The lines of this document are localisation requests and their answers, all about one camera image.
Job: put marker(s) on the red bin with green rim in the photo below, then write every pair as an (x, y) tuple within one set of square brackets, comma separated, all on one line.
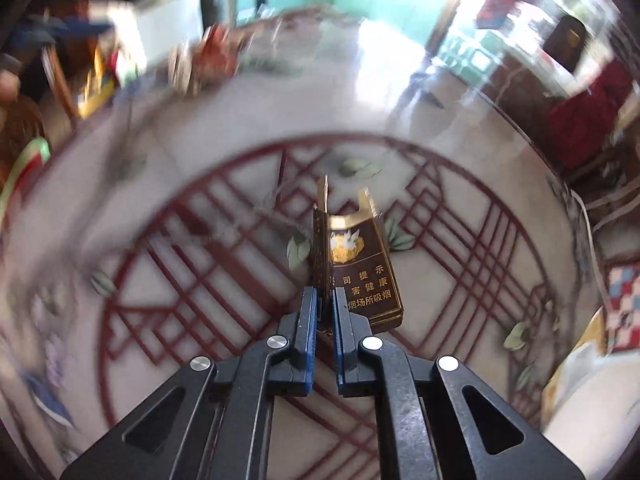
[(34, 156)]

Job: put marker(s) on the dark brown handbag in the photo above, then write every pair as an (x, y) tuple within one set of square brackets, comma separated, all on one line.
[(566, 42)]

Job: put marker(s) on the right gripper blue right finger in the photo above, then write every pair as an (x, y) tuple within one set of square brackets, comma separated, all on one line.
[(368, 365)]

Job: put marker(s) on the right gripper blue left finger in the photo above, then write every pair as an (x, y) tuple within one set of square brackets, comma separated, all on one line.
[(280, 365)]

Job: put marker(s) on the crumpled red paper trash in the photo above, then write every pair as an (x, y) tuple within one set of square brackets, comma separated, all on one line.
[(212, 60)]

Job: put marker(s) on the checkered red blue cushion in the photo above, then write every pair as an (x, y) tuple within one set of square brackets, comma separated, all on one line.
[(622, 312)]

